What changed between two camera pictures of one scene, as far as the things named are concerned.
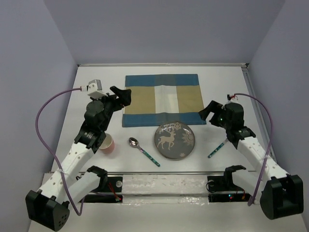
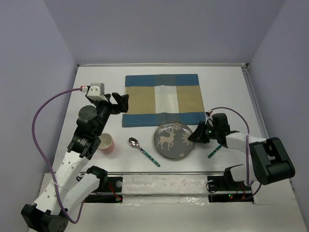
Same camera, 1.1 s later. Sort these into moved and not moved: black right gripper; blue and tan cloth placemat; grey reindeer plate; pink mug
Moved: black right gripper
Not moved: pink mug; grey reindeer plate; blue and tan cloth placemat
